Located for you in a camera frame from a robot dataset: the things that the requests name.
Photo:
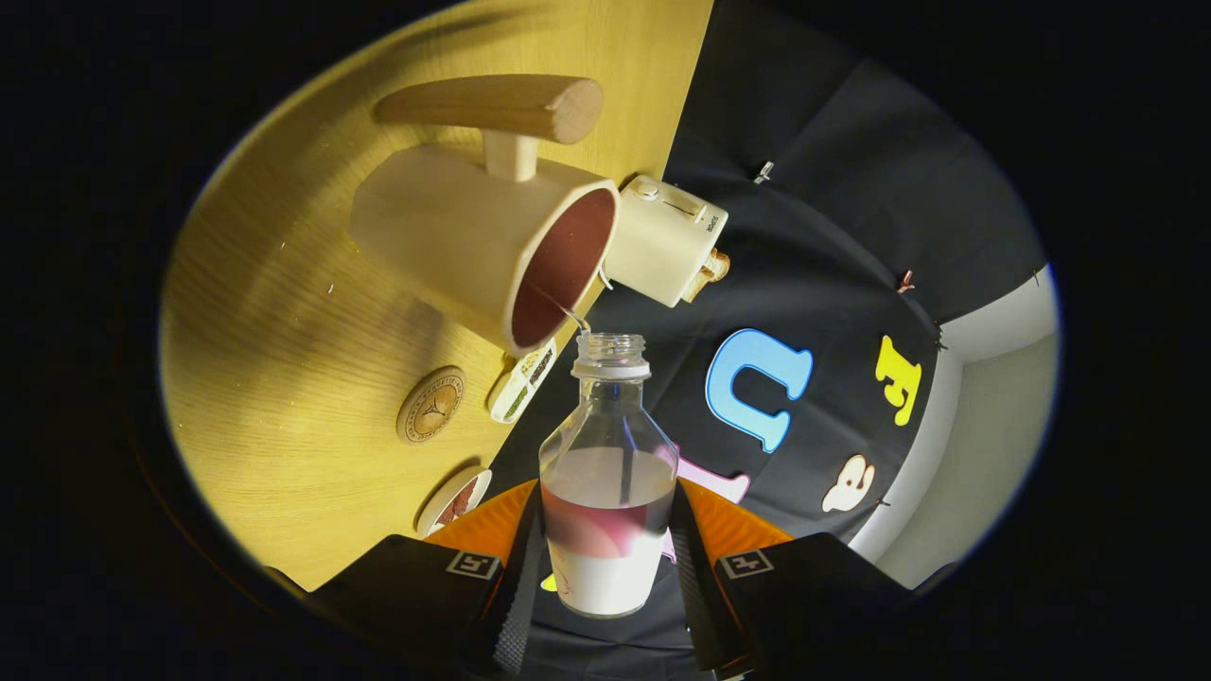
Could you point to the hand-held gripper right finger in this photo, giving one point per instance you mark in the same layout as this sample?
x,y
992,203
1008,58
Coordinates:
x,y
695,605

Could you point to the silver clip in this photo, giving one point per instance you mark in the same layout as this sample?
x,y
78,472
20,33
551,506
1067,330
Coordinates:
x,y
763,172

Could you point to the red clip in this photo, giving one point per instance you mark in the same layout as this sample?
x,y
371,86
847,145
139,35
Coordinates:
x,y
906,281

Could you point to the white toaster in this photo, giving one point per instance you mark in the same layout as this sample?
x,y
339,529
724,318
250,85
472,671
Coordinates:
x,y
662,241

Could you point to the red meat slice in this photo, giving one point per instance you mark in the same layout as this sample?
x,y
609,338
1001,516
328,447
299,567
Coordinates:
x,y
459,501

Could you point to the wooden table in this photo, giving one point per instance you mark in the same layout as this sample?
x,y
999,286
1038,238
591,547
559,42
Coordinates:
x,y
284,331

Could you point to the white divided snack dish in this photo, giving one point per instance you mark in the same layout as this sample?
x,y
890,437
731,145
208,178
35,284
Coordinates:
x,y
522,380

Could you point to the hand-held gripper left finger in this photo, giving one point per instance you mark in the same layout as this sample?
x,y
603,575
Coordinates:
x,y
506,605

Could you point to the toast slice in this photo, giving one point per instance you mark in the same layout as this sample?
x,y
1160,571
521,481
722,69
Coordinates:
x,y
710,270

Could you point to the black backdrop cloth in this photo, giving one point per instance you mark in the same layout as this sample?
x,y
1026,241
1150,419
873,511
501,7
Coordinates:
x,y
833,236

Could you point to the clear juice bottle white label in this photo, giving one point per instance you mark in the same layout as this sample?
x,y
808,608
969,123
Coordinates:
x,y
605,577

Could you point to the round wooden coaster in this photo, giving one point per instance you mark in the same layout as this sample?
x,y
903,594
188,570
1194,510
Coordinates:
x,y
430,405

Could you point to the white plate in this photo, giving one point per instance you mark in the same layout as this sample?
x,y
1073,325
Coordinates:
x,y
437,515

